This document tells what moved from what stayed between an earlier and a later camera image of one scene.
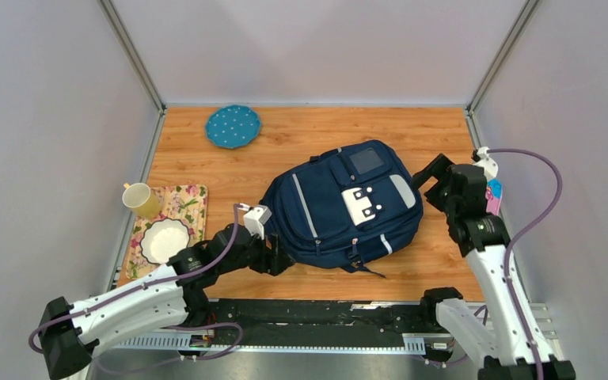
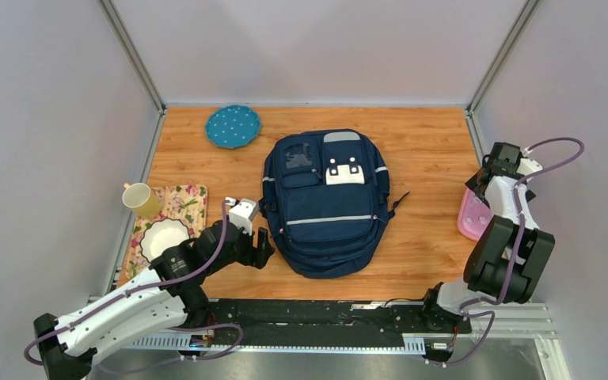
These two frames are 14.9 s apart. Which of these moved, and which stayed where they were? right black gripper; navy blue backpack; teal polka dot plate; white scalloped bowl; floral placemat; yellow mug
Moved: navy blue backpack; right black gripper
Stayed: white scalloped bowl; teal polka dot plate; floral placemat; yellow mug
